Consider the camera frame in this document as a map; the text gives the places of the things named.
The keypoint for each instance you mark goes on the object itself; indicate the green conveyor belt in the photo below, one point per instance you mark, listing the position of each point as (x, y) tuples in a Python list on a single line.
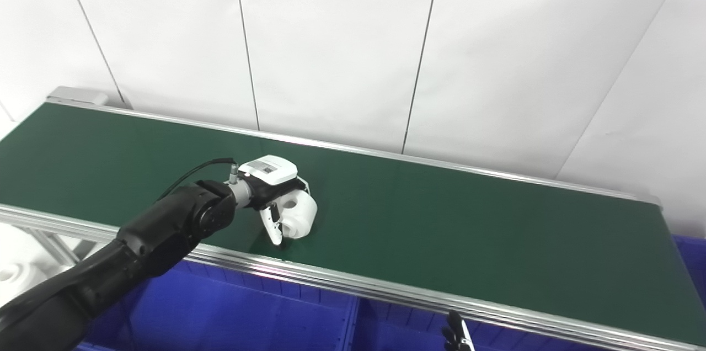
[(469, 229)]

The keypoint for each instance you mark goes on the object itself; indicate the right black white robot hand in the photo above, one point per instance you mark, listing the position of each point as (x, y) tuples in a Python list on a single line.
[(456, 337)]

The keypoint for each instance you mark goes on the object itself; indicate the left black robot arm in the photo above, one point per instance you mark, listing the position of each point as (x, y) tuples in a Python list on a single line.
[(154, 235)]

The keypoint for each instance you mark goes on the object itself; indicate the aluminium conveyor frame strut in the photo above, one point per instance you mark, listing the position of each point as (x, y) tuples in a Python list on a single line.
[(55, 246)]

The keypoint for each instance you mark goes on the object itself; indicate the white ribbed spool part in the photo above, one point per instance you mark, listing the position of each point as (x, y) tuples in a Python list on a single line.
[(14, 275)]

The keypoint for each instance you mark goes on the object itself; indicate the white cylindrical plastic part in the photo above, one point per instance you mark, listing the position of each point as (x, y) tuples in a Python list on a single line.
[(300, 218)]

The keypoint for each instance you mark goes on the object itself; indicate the blue plastic bin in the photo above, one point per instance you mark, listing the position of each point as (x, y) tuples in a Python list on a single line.
[(692, 268), (231, 312), (397, 337)]

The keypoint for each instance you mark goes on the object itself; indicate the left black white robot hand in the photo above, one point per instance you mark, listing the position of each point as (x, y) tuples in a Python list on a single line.
[(270, 170)]

